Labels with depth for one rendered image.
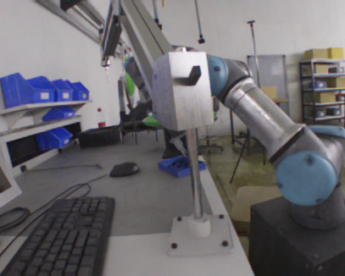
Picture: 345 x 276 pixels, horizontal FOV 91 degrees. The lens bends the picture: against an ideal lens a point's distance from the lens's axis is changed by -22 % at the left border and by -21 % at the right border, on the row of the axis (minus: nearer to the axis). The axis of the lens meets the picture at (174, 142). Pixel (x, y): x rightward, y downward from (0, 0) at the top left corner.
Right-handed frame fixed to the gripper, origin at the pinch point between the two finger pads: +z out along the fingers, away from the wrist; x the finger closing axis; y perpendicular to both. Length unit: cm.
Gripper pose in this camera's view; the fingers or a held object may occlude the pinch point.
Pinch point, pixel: (186, 155)
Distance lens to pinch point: 62.7
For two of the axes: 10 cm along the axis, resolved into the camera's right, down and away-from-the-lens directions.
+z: 5.6, 8.2, 1.3
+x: 0.9, -2.2, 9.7
